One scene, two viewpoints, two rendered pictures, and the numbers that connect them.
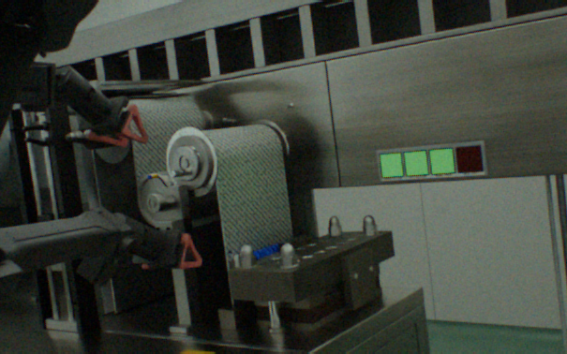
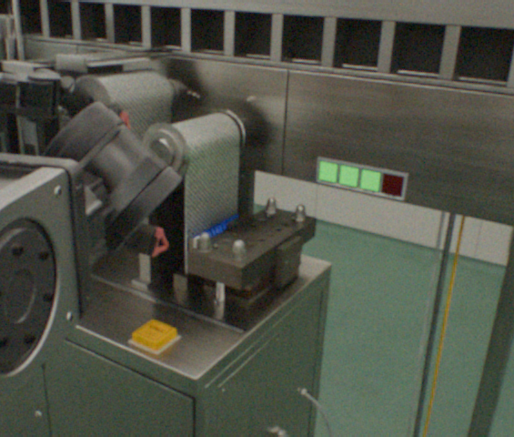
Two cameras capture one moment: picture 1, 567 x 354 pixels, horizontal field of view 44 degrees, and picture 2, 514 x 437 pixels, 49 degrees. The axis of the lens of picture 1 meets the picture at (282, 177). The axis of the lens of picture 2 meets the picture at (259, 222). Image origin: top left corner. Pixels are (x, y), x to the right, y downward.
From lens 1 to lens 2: 0.36 m
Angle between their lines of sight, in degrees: 19
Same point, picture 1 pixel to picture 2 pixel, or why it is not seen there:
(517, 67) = (449, 125)
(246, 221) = (204, 204)
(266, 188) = (223, 175)
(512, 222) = not seen: hidden behind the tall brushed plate
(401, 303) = (315, 280)
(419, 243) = not seen: hidden behind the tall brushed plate
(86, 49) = not seen: outside the picture
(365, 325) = (288, 303)
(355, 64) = (314, 80)
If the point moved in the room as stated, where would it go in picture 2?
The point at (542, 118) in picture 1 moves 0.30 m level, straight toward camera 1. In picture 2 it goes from (458, 169) to (467, 211)
